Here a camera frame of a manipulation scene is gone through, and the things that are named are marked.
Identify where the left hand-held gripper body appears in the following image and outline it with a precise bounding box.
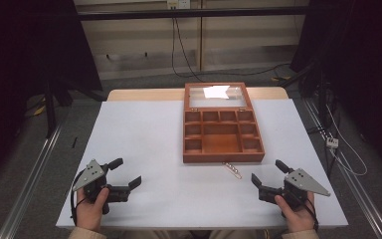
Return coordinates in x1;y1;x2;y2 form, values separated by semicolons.
72;158;131;215

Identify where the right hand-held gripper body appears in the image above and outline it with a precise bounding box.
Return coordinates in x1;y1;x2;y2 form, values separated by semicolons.
258;167;331;211

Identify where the person's right hand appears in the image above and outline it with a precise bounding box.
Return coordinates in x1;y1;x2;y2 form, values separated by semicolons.
274;191;316;234

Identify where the person's left hand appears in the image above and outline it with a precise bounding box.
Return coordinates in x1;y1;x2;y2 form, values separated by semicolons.
76;187;110;233

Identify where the white table mat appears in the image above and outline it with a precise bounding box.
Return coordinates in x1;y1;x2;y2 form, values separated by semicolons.
55;99;349;231

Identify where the white power strip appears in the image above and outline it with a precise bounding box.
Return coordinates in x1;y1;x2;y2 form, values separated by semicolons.
325;136;340;149

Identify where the brown wooden compartment box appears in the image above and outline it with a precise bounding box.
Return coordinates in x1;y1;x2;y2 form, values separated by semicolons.
182;82;267;164

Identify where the black metal stand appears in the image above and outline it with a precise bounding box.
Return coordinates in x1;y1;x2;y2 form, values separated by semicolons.
41;74;107;139
280;61;337;180

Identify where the black curtain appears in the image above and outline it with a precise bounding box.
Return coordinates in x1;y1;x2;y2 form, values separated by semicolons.
0;0;103;190
288;0;382;182

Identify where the black horizontal bar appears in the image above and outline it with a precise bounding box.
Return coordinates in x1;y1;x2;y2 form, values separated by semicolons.
77;5;312;22

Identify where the thin beaded bracelet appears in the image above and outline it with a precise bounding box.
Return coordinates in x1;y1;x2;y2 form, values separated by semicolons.
221;161;244;180

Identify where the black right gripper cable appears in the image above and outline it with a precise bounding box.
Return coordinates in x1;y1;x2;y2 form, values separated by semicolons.
301;195;320;232

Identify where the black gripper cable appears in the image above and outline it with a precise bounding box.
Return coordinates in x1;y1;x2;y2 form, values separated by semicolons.
301;195;320;232
70;169;88;227

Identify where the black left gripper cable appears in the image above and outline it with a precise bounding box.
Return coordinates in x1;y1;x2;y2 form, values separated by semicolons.
70;169;88;227

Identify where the metal floor rail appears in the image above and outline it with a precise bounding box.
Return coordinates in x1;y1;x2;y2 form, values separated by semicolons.
0;120;66;239
301;99;382;239

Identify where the white cable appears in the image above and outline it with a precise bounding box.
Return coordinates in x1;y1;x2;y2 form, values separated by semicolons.
324;104;369;177

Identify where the black wall cable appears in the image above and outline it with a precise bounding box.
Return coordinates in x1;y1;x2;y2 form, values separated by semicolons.
173;17;205;83
170;18;291;78

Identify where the white wall outlet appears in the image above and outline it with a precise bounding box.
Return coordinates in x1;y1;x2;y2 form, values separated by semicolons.
166;0;192;10

